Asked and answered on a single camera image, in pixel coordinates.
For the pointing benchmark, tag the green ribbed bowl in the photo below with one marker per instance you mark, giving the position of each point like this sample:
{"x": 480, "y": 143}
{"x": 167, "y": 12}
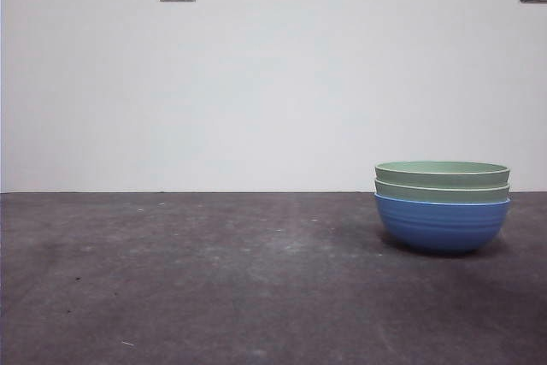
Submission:
{"x": 442, "y": 174}
{"x": 442, "y": 195}

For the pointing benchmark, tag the blue ribbed bowl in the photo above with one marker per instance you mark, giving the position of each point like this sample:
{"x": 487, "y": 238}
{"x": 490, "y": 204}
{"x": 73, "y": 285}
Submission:
{"x": 442, "y": 224}

